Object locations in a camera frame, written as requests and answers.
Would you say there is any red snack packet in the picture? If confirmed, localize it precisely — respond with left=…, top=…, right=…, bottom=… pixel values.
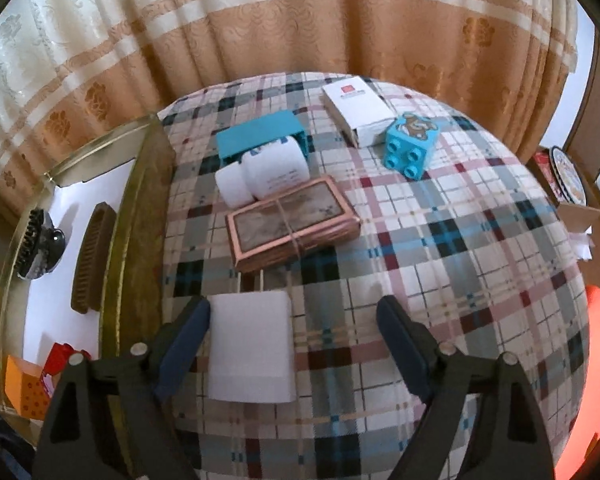
left=532, top=149, right=556, bottom=196

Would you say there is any brown cardboard box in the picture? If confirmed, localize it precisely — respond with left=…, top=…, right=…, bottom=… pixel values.
left=557, top=202, right=600, bottom=233

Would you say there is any plaid tablecloth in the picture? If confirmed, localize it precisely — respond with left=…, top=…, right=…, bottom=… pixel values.
left=160, top=72, right=593, bottom=480

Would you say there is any black hair brush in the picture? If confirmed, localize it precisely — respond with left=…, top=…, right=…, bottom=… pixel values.
left=16, top=209, right=67, bottom=281

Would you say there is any teal box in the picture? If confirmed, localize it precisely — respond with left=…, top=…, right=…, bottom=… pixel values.
left=216, top=111, right=311, bottom=166

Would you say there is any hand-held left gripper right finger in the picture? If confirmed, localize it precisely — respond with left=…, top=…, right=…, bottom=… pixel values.
left=376, top=295, right=556, bottom=480

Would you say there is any orange shirt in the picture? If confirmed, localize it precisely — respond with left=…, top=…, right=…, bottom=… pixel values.
left=555, top=285, right=600, bottom=480

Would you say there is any stack of white papers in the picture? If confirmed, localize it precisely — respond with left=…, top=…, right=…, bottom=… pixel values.
left=567, top=227, right=596, bottom=263

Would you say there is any blue toy block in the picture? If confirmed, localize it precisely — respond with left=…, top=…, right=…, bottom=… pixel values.
left=383, top=112, right=441, bottom=182

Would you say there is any round cookie tin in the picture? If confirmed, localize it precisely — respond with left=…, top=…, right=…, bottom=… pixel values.
left=550, top=146, right=588, bottom=207

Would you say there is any beige and orange curtain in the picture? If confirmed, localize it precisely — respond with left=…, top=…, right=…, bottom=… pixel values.
left=0, top=0, right=581, bottom=211

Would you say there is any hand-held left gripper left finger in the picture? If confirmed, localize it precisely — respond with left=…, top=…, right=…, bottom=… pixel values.
left=32, top=295, right=212, bottom=480

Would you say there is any brown gift box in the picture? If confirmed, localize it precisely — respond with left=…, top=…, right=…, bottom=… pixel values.
left=225, top=176, right=362, bottom=274

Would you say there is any brown wooden comb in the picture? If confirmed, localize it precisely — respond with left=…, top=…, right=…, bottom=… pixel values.
left=71, top=202, right=117, bottom=315

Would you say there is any white plastic bottle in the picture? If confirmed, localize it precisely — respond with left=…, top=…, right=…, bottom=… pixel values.
left=215, top=136, right=310, bottom=208

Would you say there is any white box with red label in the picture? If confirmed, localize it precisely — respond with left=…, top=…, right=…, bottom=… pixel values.
left=321, top=77, right=398, bottom=149

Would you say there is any gold tin box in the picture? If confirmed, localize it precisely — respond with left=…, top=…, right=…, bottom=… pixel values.
left=0, top=115, right=181, bottom=441

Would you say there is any orange box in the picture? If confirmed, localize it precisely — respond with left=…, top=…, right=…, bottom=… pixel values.
left=2, top=355, right=56, bottom=421

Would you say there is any white cloth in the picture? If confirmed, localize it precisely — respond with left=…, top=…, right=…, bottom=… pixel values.
left=207, top=290, right=297, bottom=405

